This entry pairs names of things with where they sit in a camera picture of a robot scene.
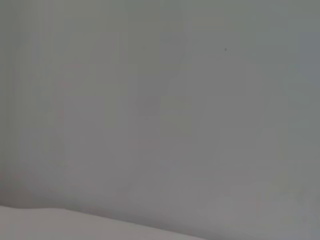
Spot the white rounded panel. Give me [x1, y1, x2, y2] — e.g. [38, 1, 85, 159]
[0, 204, 210, 240]

